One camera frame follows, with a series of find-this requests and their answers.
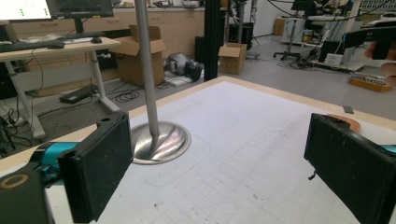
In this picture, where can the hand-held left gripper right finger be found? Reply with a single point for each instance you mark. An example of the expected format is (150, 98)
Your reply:
(351, 168)

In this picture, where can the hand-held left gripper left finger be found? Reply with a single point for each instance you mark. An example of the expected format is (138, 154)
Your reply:
(93, 168)

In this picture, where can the wooden spatula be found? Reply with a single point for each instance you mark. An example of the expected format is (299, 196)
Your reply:
(353, 125)

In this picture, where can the metal stand with hooks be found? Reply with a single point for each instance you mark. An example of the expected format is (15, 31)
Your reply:
(162, 143)

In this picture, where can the wooden tray with small parts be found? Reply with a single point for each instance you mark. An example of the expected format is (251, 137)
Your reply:
(370, 82)

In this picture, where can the grey tape piece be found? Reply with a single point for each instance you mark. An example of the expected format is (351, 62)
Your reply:
(348, 109)

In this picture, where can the black flat device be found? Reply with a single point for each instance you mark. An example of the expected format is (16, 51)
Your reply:
(76, 95)

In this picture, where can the large open cardboard box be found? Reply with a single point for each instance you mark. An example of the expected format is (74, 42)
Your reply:
(140, 62)

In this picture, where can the white foam board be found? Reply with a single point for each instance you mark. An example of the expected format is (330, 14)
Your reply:
(177, 81)

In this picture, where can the white grid paper mat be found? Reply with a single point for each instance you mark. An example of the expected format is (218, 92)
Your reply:
(233, 140)

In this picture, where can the wooden desk with white legs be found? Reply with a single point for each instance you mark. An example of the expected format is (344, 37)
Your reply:
(77, 46)

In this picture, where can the grey and black device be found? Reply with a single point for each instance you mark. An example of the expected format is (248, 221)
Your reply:
(183, 66)

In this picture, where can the black keyboard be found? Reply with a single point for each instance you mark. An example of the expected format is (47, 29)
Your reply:
(18, 46)

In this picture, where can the small cardboard box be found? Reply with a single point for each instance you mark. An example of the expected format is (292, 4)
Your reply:
(232, 59)

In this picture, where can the dark computer monitor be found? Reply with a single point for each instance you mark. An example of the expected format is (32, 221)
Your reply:
(84, 7)

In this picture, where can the lit computer monitor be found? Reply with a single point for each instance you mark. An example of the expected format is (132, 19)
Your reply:
(25, 9)

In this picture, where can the black metal frame strut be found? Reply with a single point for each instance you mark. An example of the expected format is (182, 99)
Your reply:
(212, 39)

